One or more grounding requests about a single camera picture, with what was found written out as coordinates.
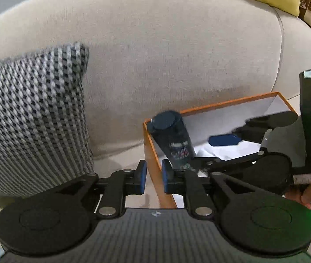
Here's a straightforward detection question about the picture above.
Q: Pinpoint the orange cardboard storage box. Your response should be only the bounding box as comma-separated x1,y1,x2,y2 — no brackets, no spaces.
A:
143,92,298,209

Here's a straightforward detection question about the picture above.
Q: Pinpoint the black white checked pillow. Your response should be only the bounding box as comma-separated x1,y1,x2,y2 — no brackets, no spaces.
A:
0,42,94,198

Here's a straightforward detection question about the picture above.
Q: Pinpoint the beige sofa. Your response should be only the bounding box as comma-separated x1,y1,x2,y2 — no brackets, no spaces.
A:
0,0,311,252

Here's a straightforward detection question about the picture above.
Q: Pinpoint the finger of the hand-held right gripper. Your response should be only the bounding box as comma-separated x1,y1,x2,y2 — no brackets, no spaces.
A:
192,148,268,174
209,115,275,148

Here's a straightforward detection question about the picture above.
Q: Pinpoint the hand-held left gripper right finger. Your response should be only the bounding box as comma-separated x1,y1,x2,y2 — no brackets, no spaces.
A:
161,159,255,220

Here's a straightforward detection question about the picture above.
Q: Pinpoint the dark blue bottle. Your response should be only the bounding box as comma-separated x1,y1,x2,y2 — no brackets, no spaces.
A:
147,111,197,170

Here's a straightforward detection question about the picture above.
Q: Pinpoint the person's right hand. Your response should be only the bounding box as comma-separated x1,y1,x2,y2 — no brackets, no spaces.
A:
285,182,311,210

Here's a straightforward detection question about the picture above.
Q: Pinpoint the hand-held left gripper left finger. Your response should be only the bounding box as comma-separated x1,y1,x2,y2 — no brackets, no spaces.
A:
55,160,147,220

